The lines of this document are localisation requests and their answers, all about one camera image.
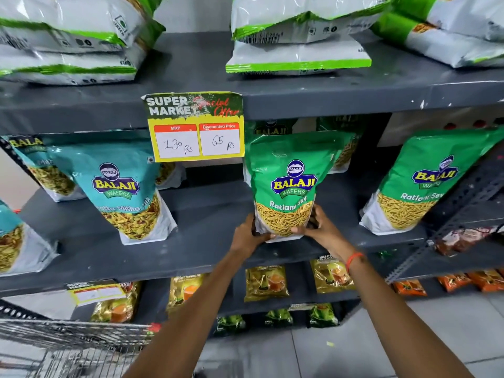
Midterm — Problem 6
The person's right hand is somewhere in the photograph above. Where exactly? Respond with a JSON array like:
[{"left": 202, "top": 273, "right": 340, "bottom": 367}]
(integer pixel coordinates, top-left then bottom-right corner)
[{"left": 291, "top": 204, "right": 357, "bottom": 262}]

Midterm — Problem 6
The person's left hand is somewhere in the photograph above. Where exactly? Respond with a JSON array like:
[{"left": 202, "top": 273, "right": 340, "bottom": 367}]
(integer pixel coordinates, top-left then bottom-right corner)
[{"left": 230, "top": 213, "right": 276, "bottom": 262}]

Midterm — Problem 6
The green snack pouch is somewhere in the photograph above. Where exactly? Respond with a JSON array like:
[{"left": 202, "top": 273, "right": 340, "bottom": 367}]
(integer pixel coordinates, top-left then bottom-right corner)
[
  {"left": 359, "top": 127, "right": 504, "bottom": 236},
  {"left": 316, "top": 115, "right": 365, "bottom": 174},
  {"left": 252, "top": 119, "right": 298, "bottom": 137},
  {"left": 244, "top": 131, "right": 357, "bottom": 244}
]

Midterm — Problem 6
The person's left forearm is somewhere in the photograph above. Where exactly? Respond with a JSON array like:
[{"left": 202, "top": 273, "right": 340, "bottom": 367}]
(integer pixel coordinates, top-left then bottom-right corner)
[{"left": 122, "top": 250, "right": 256, "bottom": 378}]

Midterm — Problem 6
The person's right forearm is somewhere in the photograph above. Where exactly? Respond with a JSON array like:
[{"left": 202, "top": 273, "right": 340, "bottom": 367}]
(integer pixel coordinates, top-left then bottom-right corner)
[{"left": 346, "top": 254, "right": 475, "bottom": 378}]

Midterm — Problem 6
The yellow tea pouch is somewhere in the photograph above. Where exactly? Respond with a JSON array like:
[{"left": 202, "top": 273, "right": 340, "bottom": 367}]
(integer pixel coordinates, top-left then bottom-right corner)
[
  {"left": 90, "top": 281, "right": 141, "bottom": 324},
  {"left": 166, "top": 273, "right": 208, "bottom": 312},
  {"left": 310, "top": 255, "right": 354, "bottom": 295},
  {"left": 244, "top": 265, "right": 290, "bottom": 303}
]

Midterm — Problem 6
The orange wristband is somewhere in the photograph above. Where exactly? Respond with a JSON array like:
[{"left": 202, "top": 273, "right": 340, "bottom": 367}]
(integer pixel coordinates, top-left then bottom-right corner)
[{"left": 345, "top": 252, "right": 367, "bottom": 273}]

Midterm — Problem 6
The grey metal shelf rack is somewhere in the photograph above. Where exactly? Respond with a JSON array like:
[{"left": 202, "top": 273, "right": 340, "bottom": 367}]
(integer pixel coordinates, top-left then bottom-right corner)
[{"left": 0, "top": 30, "right": 504, "bottom": 343}]

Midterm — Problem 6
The small dark green pouch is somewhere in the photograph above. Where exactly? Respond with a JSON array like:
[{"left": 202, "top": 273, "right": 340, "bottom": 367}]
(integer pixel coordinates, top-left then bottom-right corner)
[
  {"left": 308, "top": 303, "right": 339, "bottom": 328},
  {"left": 264, "top": 308, "right": 294, "bottom": 328},
  {"left": 214, "top": 313, "right": 247, "bottom": 336}
]

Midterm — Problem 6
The teal snack pouch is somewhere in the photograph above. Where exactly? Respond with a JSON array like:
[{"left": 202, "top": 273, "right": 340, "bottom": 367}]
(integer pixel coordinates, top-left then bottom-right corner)
[
  {"left": 7, "top": 135, "right": 86, "bottom": 203},
  {"left": 0, "top": 200, "right": 60, "bottom": 277},
  {"left": 46, "top": 142, "right": 178, "bottom": 246},
  {"left": 155, "top": 161, "right": 186, "bottom": 190}
]

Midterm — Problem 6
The orange snack packet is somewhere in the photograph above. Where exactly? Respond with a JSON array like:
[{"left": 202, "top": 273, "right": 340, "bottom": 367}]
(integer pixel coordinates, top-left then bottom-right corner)
[
  {"left": 436, "top": 273, "right": 474, "bottom": 293},
  {"left": 466, "top": 268, "right": 504, "bottom": 293},
  {"left": 392, "top": 279, "right": 428, "bottom": 298}
]

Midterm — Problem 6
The large yellow price tag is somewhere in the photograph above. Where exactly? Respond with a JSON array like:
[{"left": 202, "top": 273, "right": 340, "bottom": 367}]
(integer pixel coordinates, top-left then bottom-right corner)
[{"left": 141, "top": 91, "right": 245, "bottom": 163}]

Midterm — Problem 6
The brown red snack packet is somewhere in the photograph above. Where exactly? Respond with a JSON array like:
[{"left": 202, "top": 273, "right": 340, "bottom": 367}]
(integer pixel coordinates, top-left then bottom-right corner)
[{"left": 432, "top": 225, "right": 501, "bottom": 257}]

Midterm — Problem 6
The white green-trimmed bag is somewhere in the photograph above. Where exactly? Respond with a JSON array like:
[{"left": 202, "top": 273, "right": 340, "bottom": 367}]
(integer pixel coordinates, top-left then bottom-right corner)
[
  {"left": 394, "top": 0, "right": 504, "bottom": 42},
  {"left": 371, "top": 12, "right": 504, "bottom": 70},
  {"left": 225, "top": 37, "right": 372, "bottom": 74},
  {"left": 0, "top": 27, "right": 149, "bottom": 86},
  {"left": 230, "top": 0, "right": 394, "bottom": 44},
  {"left": 0, "top": 0, "right": 167, "bottom": 48}
]

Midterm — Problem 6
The small yellow price tag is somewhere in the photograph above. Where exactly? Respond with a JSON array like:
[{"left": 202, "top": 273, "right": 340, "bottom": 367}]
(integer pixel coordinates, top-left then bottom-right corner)
[{"left": 66, "top": 280, "right": 127, "bottom": 308}]

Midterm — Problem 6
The wire shopping cart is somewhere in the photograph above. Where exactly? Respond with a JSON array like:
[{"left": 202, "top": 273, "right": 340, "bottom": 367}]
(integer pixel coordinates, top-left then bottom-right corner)
[{"left": 0, "top": 299, "right": 162, "bottom": 378}]

